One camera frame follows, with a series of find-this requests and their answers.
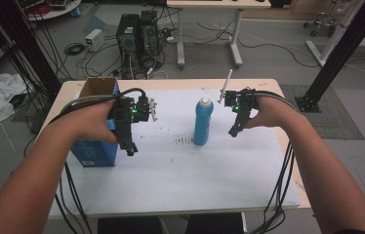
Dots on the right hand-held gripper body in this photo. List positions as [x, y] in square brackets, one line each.
[240, 100]

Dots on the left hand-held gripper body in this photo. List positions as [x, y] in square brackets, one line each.
[140, 109]

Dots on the blue bottle with white cap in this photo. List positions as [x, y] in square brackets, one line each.
[203, 123]

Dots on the person's right hand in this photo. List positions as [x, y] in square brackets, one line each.
[275, 112]

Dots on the person's left hand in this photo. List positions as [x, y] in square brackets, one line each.
[92, 123]

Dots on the blue cardboard box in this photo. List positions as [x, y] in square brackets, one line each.
[96, 154]

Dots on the black computer tower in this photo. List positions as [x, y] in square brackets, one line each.
[128, 42]
[149, 32]

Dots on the white table mat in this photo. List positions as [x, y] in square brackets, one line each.
[187, 182]

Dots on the small white box device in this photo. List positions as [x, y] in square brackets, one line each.
[94, 39]

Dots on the grey floor mat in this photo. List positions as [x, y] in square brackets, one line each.
[336, 117]

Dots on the white desk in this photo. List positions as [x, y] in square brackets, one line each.
[216, 3]

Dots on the white metal stand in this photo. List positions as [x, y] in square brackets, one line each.
[330, 45]

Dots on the wheeled stool base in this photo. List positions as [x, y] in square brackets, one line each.
[322, 21]

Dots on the round white table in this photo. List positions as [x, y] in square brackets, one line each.
[57, 13]

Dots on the black aluminium post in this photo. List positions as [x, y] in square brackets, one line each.
[343, 48]
[31, 48]

